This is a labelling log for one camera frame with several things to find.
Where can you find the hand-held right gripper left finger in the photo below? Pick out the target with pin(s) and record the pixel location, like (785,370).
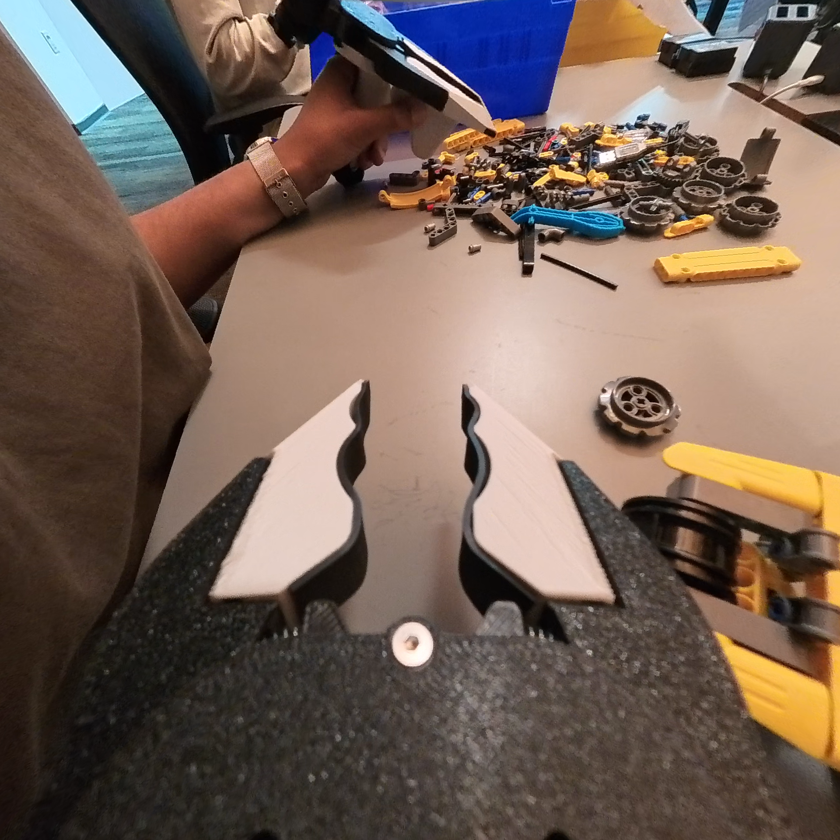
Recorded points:
(295,518)

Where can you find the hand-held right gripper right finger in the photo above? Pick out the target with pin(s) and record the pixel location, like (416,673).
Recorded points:
(531,518)

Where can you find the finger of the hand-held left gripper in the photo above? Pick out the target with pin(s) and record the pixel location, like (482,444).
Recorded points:
(469,105)

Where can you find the pile of small building parts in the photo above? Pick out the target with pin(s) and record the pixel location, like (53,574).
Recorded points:
(564,164)

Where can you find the dark gray toy wheel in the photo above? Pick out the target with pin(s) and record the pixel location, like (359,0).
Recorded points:
(699,193)
(722,170)
(646,213)
(748,213)
(695,144)
(640,407)

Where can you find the gray elbow pipe piece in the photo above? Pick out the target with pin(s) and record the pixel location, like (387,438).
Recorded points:
(551,234)

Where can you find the person's left forearm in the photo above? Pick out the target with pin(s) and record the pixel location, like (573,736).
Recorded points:
(197,236)

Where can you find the person's left hand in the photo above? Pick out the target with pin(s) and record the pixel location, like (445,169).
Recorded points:
(341,131)

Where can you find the blue plastic bin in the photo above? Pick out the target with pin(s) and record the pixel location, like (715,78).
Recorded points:
(472,46)

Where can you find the yellow arch piece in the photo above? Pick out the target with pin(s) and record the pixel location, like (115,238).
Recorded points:
(417,193)

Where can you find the thick gray bent beam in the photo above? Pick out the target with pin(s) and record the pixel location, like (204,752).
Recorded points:
(497,222)

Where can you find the thin gray angled beam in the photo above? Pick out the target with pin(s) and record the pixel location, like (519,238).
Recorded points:
(449,226)

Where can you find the blue brick separator tool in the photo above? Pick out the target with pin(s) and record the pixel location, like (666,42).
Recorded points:
(568,220)

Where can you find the long black beam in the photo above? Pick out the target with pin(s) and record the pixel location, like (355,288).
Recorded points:
(527,253)

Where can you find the thin black rod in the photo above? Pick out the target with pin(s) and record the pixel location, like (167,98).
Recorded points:
(577,270)

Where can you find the person's dark shoe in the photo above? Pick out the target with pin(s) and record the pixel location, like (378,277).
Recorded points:
(205,316)

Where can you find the black office chair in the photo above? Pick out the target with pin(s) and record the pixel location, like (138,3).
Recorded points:
(164,85)

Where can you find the yellow toy vehicle model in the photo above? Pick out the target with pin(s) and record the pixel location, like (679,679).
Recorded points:
(754,558)

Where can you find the black power adapter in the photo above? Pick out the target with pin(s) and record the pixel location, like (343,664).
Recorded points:
(699,52)

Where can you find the person's brown shirt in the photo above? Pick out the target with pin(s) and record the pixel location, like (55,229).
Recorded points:
(85,394)

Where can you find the small yellow curved piece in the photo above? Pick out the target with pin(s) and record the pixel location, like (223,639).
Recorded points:
(689,225)

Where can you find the dark gray lever piece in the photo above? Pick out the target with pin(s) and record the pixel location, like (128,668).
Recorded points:
(761,154)

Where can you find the long yellow ribbed panel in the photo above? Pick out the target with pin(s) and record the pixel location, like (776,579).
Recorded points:
(727,262)

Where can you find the black box device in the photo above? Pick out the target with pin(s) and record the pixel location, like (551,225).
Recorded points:
(784,39)

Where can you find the large black device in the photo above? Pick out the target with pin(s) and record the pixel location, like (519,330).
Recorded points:
(828,59)

